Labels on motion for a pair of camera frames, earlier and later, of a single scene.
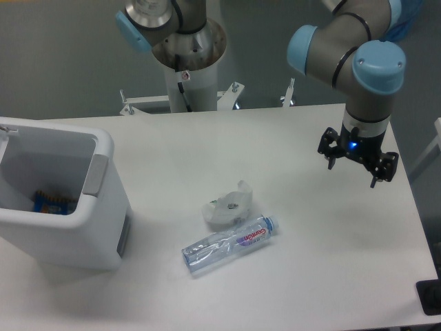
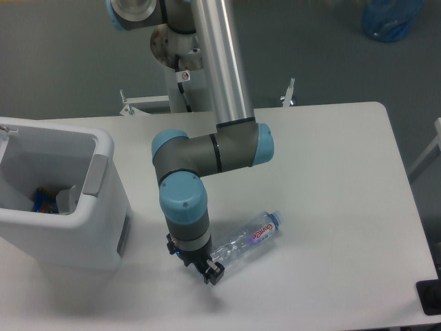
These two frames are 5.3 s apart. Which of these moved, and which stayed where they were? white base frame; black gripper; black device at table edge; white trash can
Moved: black gripper
Stayed: white base frame; white trash can; black device at table edge
